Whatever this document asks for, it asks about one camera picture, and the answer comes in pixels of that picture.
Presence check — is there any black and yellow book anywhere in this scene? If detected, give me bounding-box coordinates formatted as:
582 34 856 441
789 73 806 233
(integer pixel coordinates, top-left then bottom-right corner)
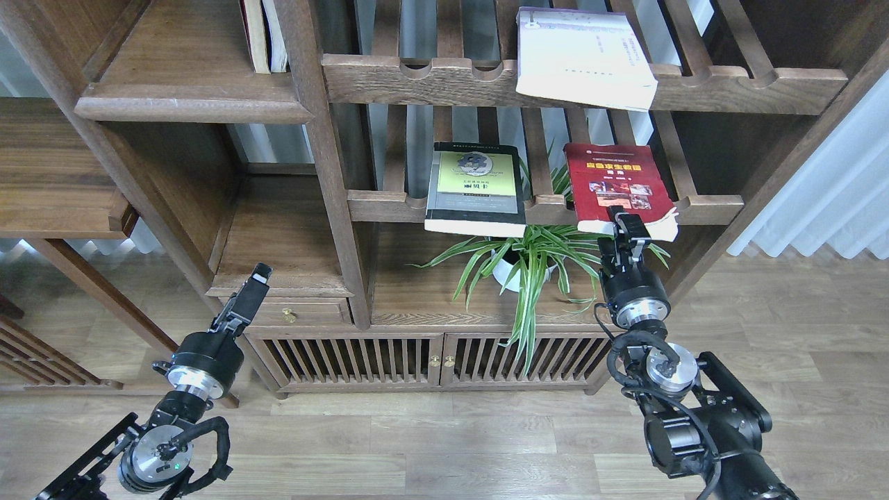
424 142 526 238

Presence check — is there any red cover book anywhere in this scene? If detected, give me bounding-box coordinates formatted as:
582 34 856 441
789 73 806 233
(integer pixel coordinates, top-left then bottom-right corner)
564 143 679 242

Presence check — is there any slatted wooden bench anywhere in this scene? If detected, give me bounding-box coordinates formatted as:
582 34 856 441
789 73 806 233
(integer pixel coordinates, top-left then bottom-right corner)
1 297 124 390

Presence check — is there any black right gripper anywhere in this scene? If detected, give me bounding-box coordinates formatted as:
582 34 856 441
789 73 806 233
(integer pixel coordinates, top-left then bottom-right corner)
597 206 671 328

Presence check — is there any white cover book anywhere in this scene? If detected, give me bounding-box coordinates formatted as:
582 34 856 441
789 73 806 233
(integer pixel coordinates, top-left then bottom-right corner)
515 6 658 112

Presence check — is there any white upright book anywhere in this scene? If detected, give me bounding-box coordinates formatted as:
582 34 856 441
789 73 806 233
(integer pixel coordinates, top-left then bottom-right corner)
263 0 289 73

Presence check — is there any dark wooden bookshelf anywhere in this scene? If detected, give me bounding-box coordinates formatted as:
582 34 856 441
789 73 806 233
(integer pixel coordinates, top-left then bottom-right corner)
0 0 889 398

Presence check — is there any green spider plant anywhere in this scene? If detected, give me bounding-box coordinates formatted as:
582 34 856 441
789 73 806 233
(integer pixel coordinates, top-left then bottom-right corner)
426 159 665 369

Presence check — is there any white window curtain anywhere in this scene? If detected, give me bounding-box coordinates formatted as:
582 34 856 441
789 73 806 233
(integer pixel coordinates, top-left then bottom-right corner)
728 75 888 260

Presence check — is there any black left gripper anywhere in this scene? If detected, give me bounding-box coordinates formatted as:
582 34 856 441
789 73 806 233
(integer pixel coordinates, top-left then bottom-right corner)
153 262 273 401

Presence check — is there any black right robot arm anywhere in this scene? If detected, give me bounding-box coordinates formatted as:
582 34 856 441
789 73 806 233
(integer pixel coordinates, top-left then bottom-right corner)
598 206 796 499

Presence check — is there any white plant pot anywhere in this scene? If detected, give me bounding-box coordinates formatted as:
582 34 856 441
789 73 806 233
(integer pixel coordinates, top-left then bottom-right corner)
491 243 529 294

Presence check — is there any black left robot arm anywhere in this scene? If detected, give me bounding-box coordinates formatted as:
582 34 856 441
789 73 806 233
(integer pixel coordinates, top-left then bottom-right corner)
38 263 273 499

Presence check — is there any beige upright book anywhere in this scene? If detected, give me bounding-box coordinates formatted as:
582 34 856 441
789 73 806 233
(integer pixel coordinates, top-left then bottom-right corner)
240 0 271 75

